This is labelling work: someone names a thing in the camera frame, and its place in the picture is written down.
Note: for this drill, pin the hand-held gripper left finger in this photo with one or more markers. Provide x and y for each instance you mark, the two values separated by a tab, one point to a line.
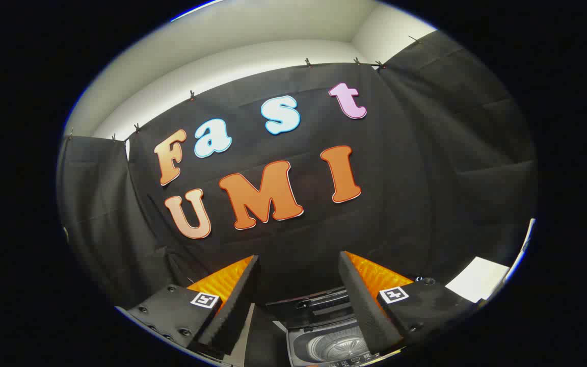
237	306

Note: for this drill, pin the black backdrop cloth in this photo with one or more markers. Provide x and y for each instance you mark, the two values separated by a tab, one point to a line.
298	244

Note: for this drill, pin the row of small black clips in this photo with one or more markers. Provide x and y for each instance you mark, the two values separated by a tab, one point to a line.
191	95

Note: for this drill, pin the grey top-load washing machine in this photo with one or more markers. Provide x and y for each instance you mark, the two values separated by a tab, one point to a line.
334	346

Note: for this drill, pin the white flat board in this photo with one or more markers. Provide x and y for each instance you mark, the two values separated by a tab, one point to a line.
477	279

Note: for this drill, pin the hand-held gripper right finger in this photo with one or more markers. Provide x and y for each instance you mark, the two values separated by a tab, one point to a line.
362	306

